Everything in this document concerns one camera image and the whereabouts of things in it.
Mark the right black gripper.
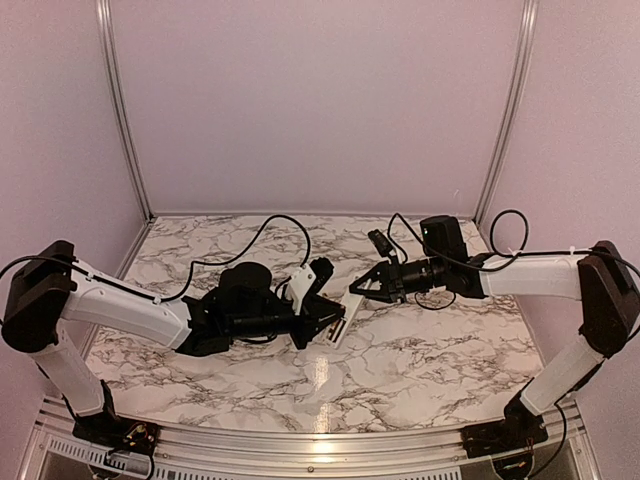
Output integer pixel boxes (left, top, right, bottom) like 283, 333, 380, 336
349, 255, 448, 303

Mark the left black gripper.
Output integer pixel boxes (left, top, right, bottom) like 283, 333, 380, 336
230, 297, 346, 350

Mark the white remote control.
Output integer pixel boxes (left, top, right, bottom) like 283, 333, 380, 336
322, 291, 365, 349

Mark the orange AA battery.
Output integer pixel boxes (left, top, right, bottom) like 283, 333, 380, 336
327, 320, 344, 339

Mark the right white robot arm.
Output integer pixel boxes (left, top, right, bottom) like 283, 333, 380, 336
349, 215, 639, 448

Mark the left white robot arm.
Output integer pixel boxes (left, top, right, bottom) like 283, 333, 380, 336
1, 240, 346, 445

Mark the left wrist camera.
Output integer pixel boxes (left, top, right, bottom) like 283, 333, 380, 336
285, 257, 334, 315

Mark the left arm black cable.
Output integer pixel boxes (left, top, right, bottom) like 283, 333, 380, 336
177, 214, 314, 301

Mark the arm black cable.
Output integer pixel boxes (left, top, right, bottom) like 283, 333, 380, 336
487, 209, 530, 274
177, 214, 314, 301

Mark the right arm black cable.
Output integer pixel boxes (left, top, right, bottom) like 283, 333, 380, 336
487, 209, 530, 274

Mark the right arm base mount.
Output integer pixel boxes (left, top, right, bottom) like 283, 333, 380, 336
461, 420, 549, 458

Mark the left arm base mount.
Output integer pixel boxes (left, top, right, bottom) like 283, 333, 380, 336
72, 417, 160, 456

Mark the front aluminium rail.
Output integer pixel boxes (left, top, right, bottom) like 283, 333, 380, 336
19, 399, 601, 480

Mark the right aluminium frame post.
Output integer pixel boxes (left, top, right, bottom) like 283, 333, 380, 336
473, 0, 540, 225

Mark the aluminium frame post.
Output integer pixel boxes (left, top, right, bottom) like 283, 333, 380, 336
473, 0, 540, 225
96, 0, 154, 223

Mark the left aluminium frame post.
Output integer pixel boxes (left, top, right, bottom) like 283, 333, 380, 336
96, 0, 154, 223

